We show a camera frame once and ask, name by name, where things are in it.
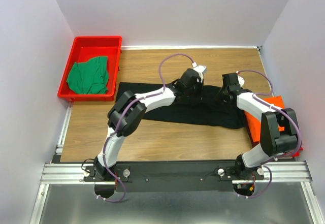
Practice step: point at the red plastic bin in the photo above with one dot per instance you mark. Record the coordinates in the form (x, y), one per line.
(83, 49)

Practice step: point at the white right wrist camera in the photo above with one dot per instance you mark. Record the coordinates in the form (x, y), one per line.
(240, 79)

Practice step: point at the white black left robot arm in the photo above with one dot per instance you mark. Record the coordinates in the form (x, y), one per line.
(127, 113)

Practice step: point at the black t shirt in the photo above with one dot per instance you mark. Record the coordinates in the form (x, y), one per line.
(205, 111)

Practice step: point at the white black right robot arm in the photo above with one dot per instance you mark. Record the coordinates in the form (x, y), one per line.
(280, 135)

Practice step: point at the green crumpled t shirt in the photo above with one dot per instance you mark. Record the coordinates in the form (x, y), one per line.
(90, 77)

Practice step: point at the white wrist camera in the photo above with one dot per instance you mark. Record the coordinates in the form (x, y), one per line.
(201, 69)
(240, 79)

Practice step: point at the aluminium frame rail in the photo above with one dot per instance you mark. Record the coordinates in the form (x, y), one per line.
(197, 171)

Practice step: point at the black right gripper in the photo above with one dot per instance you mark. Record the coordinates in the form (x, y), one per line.
(218, 98)

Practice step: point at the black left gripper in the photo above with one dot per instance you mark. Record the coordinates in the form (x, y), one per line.
(199, 95)

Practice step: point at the orange folded t shirt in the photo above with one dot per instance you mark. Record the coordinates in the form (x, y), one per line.
(277, 101)

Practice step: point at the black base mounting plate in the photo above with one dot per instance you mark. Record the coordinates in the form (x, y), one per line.
(140, 186)

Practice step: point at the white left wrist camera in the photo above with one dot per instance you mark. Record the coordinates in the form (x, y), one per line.
(201, 69)

